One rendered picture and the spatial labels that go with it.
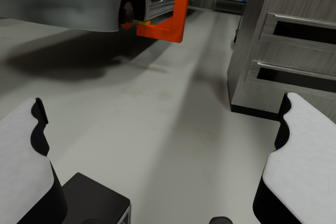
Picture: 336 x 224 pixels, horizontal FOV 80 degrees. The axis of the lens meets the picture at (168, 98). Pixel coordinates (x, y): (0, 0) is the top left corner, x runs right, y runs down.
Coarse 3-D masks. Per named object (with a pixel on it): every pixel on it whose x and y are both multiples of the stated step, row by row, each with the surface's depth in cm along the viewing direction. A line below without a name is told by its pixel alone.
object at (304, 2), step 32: (256, 0) 212; (288, 0) 178; (320, 0) 174; (256, 32) 196; (288, 32) 187; (320, 32) 182; (256, 64) 207; (288, 64) 204; (320, 64) 198; (256, 96) 226; (320, 96) 212
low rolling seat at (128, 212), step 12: (72, 180) 105; (84, 180) 106; (72, 192) 99; (84, 192) 100; (96, 192) 101; (108, 192) 101; (72, 204) 94; (84, 204) 95; (96, 204) 96; (108, 204) 96; (120, 204) 97; (72, 216) 90; (84, 216) 90; (96, 216) 91; (108, 216) 92; (120, 216) 94
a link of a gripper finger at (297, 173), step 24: (288, 96) 10; (288, 120) 8; (312, 120) 8; (288, 144) 7; (312, 144) 7; (264, 168) 6; (288, 168) 6; (312, 168) 6; (264, 192) 6; (288, 192) 5; (312, 192) 5; (264, 216) 6; (288, 216) 5; (312, 216) 5
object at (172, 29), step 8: (176, 0) 267; (184, 0) 265; (176, 8) 272; (184, 8) 269; (176, 16) 277; (184, 16) 278; (144, 24) 294; (160, 24) 289; (168, 24) 286; (176, 24) 282; (184, 24) 293; (136, 32) 301; (144, 32) 298; (152, 32) 295; (160, 32) 292; (168, 32) 290; (176, 32) 287; (168, 40) 295; (176, 40) 292
